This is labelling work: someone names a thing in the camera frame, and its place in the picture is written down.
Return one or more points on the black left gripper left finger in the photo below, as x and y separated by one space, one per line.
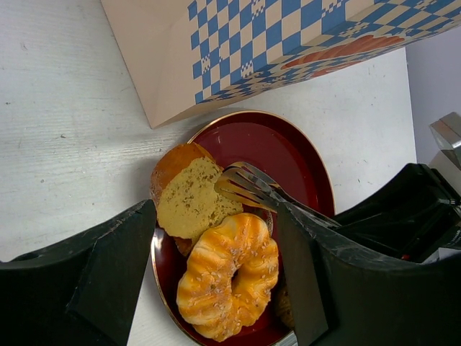
82 290

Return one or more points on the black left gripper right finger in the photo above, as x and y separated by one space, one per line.
342 293

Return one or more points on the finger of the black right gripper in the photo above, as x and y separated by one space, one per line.
412 216

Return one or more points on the metal serving tongs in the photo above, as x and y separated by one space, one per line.
250 186

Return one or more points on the brown chocolate bread lump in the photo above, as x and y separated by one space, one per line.
282 307

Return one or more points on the checkered paper bag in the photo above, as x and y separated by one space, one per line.
191 57

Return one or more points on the red round plate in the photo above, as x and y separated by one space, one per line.
273 145

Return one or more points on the round glazed ring bread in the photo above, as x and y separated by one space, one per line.
230 274

